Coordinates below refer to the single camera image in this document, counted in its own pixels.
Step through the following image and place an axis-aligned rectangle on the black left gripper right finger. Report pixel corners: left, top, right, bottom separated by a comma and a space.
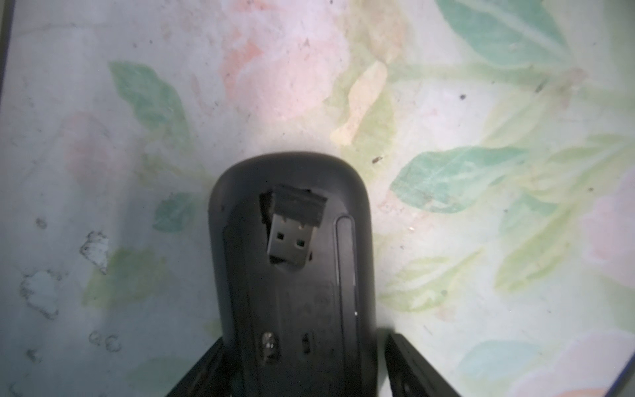
385, 333, 460, 397

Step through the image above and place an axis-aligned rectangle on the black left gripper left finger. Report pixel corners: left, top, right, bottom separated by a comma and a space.
166, 338, 226, 397

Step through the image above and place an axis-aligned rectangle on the silver open laptop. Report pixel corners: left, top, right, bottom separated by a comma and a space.
605, 354, 635, 397

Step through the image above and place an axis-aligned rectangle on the black wireless mouse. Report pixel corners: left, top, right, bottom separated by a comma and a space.
208, 152, 378, 396

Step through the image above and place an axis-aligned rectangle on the black usb mouse receiver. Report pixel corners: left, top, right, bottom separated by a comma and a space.
259, 185, 327, 269

